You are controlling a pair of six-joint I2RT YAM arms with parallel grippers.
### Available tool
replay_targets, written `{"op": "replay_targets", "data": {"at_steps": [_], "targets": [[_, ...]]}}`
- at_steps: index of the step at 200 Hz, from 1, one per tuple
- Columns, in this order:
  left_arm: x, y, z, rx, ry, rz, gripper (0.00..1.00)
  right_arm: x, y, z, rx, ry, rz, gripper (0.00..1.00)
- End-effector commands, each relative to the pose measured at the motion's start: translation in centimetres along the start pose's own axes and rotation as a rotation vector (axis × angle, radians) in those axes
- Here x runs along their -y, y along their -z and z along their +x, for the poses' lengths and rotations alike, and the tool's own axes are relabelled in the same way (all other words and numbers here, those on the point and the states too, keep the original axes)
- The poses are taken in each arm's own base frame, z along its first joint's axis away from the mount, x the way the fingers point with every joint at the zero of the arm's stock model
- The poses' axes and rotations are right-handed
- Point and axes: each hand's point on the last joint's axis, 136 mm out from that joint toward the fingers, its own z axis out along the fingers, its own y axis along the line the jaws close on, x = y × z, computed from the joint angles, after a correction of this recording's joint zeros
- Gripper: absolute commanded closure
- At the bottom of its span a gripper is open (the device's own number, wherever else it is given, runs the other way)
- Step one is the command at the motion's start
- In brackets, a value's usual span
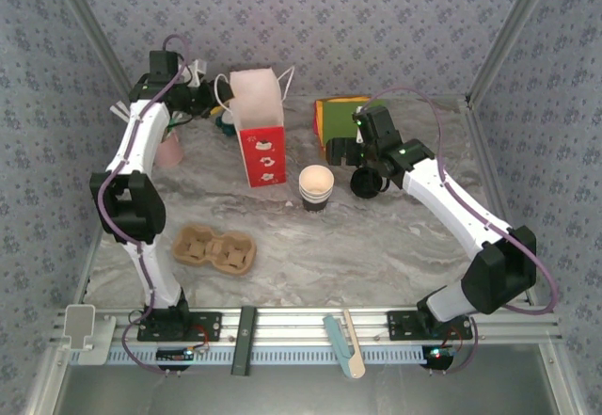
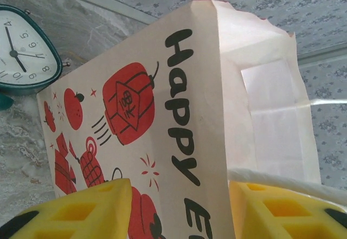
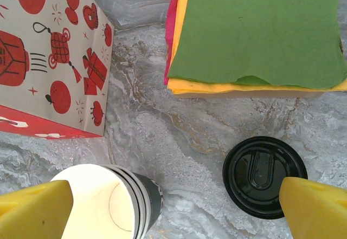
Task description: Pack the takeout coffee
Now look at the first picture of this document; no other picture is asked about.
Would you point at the paper coffee cup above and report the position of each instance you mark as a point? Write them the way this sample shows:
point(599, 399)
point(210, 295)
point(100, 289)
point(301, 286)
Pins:
point(316, 198)

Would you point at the teal alarm clock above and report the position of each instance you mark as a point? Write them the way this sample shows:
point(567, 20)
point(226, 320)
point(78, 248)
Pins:
point(228, 128)

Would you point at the aluminium side rail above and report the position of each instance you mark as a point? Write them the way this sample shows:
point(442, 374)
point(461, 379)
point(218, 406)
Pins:
point(479, 128)
point(94, 271)

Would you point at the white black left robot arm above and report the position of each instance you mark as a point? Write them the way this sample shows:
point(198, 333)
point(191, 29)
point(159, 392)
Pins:
point(141, 142)

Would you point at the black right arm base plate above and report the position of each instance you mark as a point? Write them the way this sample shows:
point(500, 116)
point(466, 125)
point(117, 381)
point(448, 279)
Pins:
point(400, 325)

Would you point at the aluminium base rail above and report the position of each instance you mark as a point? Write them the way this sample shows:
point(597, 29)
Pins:
point(291, 323)

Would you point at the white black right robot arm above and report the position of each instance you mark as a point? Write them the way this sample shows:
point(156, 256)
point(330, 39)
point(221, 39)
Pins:
point(447, 203)

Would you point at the red white paper gift bag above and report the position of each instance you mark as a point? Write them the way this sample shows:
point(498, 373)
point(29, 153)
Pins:
point(261, 161)

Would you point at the black plastic cup lid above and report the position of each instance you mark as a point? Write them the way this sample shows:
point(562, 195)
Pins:
point(364, 184)

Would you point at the dark green flat bar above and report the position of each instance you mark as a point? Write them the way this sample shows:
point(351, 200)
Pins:
point(244, 339)

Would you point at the white plastic bracket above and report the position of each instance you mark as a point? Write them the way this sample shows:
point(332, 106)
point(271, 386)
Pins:
point(80, 325)

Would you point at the brown pulp cup carrier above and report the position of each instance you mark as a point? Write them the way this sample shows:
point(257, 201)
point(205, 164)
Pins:
point(214, 248)

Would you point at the light blue plastic tool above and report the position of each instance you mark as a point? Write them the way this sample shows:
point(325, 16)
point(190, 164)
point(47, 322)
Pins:
point(336, 337)

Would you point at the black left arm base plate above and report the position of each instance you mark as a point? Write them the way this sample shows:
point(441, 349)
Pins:
point(207, 325)

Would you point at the flat wooden stick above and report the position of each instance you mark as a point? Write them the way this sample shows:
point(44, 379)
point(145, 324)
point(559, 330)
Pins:
point(352, 335)

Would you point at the aluminium frame post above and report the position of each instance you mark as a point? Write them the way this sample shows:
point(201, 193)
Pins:
point(509, 34)
point(96, 34)

